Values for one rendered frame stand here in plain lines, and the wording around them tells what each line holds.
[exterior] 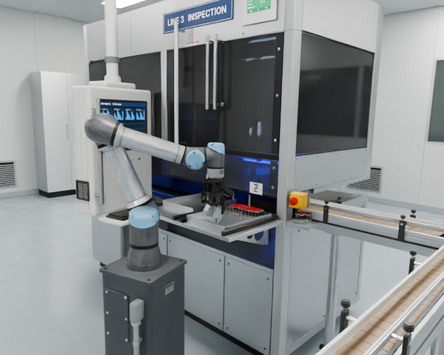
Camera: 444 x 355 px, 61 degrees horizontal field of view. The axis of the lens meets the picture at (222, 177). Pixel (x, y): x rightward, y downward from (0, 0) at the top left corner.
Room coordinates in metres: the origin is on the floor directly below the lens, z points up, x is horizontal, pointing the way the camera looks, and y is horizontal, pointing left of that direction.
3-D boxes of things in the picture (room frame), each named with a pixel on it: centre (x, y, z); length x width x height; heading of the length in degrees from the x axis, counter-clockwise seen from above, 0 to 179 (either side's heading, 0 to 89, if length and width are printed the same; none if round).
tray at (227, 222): (1.82, -0.04, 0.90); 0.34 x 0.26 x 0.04; 136
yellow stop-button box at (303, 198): (1.82, -0.38, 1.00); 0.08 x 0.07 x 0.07; 136
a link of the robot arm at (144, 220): (1.48, 0.31, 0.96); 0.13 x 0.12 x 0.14; 8
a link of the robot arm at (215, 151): (1.64, 0.03, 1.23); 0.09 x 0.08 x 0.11; 98
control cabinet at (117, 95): (2.38, 0.68, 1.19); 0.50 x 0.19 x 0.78; 148
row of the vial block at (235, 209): (1.90, -0.12, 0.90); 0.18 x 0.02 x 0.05; 46
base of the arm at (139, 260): (1.47, 0.31, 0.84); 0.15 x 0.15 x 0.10
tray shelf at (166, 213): (1.97, 0.05, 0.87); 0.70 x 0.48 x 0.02; 46
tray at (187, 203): (2.14, 0.13, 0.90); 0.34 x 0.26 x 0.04; 136
